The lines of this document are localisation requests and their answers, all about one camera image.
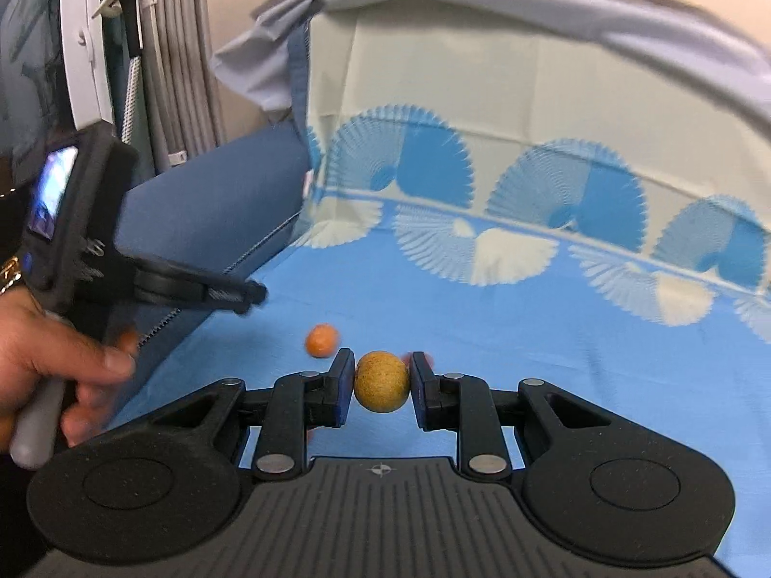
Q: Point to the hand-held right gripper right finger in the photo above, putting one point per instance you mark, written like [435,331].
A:
[420,394]

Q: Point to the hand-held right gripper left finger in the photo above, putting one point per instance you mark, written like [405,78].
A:
[343,382]

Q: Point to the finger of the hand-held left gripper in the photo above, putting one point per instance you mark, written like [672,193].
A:
[211,294]

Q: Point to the small red fruit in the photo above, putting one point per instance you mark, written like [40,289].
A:
[415,357]

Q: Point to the yellow-brown round fruit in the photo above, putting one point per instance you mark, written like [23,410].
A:
[381,382]

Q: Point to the orange round fruit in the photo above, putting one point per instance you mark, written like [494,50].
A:
[321,340]

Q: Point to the person's left hand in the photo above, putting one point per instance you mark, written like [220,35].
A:
[42,349]

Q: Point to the dark blue zippered cushion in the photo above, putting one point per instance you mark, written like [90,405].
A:
[211,204]

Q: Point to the gold wristwatch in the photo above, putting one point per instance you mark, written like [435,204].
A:
[9,274]

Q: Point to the blue fan-patterned bedsheet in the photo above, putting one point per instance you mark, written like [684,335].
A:
[542,337]

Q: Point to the white plastic frame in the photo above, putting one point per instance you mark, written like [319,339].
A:
[84,42]

